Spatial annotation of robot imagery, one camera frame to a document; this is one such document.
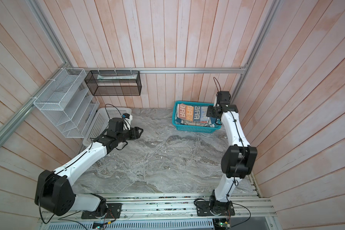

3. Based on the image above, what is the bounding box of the white laundry basket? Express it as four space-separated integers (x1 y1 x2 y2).
82 106 132 147

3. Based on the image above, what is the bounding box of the small patterned cloth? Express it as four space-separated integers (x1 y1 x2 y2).
176 103 210 123

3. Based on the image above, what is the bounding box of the teal plastic basket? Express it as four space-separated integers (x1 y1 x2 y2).
172 101 221 133

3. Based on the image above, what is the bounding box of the blue patterned towel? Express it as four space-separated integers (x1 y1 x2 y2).
172 117 217 127

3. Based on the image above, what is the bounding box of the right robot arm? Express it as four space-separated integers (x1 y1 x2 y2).
207 91 257 215

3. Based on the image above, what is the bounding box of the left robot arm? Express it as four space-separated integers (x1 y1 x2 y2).
34 115 143 218

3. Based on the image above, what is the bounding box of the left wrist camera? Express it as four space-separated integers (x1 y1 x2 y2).
122 113 133 123

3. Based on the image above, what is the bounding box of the aluminium frame rail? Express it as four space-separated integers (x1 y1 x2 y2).
67 67 246 74

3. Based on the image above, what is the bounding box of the black wire mesh basket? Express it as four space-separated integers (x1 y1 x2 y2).
85 70 142 96

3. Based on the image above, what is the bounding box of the white wire mesh shelf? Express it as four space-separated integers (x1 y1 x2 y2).
34 68 99 139

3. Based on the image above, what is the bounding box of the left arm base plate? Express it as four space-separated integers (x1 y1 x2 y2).
81 203 122 219

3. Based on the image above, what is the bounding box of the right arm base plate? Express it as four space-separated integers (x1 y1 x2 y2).
194 200 235 217

